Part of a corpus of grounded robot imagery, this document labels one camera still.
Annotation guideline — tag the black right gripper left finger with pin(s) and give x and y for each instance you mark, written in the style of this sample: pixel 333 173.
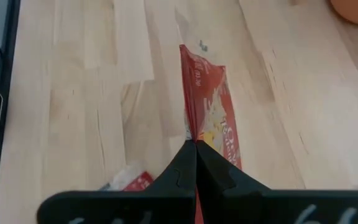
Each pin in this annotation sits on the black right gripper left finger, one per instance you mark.
pixel 166 199

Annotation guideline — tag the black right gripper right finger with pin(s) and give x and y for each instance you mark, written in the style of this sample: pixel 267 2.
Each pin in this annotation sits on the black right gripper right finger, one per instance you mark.
pixel 244 202

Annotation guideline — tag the red popcorn bag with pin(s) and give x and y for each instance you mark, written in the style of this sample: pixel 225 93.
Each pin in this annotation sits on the red popcorn bag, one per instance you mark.
pixel 210 102
pixel 132 182

